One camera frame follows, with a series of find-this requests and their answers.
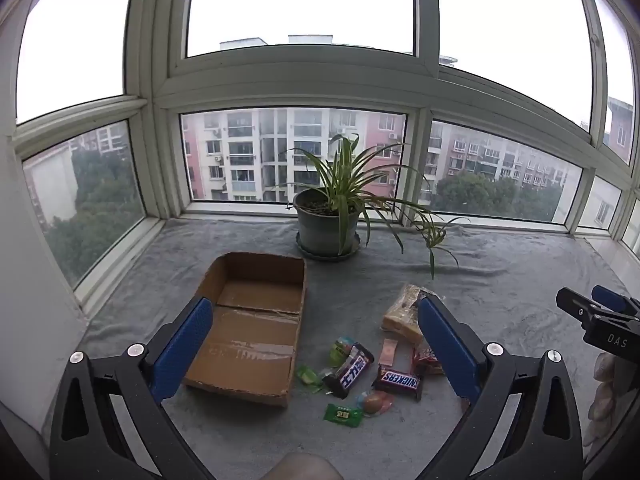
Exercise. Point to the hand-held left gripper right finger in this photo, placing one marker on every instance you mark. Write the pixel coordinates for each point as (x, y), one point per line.
(445, 345)

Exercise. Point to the green spider plant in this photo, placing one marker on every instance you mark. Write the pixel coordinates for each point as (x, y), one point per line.
(345, 170)

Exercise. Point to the grey-green pot saucer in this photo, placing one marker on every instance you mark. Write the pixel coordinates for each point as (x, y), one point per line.
(325, 256)

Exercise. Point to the brown chocolate bar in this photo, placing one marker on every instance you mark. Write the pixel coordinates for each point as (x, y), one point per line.
(399, 382)

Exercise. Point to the light green wrapped candy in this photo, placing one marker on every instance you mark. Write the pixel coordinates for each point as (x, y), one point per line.
(309, 377)

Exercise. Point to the red snack packet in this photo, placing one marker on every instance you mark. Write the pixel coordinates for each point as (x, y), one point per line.
(426, 360)

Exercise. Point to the dark chocolate bar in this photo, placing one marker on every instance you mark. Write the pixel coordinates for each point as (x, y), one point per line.
(350, 372)

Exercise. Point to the clear bagged bread slices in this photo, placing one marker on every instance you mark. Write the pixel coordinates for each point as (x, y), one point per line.
(402, 315)

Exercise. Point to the white window frame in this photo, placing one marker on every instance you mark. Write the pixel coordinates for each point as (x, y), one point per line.
(155, 35)

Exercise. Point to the person's right hand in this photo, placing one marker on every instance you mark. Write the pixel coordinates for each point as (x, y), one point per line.
(605, 395)

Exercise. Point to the person's leg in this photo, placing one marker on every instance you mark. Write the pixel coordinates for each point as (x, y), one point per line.
(302, 467)

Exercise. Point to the grey-green plant pot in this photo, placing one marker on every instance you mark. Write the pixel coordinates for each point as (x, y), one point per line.
(322, 225)

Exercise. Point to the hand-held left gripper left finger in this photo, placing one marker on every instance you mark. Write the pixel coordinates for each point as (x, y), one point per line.
(182, 345)

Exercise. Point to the green candy packet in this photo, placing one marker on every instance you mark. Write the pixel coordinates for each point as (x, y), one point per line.
(343, 415)

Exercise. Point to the clear egg candy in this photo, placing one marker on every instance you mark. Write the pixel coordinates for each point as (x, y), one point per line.
(376, 402)

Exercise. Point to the cardboard box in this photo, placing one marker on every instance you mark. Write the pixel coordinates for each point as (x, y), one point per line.
(250, 340)

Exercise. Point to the pink sachet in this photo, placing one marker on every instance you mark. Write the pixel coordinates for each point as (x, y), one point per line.
(388, 352)

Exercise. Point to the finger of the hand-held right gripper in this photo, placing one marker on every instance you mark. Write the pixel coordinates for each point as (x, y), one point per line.
(615, 300)
(577, 305)

